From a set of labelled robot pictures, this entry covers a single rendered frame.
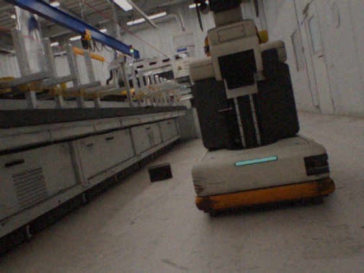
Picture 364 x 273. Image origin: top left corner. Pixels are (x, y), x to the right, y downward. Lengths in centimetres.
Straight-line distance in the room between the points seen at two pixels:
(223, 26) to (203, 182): 73
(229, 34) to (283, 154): 60
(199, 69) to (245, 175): 66
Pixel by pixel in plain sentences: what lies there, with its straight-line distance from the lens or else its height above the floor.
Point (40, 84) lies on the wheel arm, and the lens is 178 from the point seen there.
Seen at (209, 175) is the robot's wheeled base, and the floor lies 22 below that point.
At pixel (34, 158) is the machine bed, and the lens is 209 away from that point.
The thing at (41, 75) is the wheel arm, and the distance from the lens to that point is 147.
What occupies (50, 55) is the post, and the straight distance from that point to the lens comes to 201.
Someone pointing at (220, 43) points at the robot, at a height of 81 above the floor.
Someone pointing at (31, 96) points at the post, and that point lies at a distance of 176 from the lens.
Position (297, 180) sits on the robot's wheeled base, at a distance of 144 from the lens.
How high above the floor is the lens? 51
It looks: 3 degrees down
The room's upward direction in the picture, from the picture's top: 11 degrees counter-clockwise
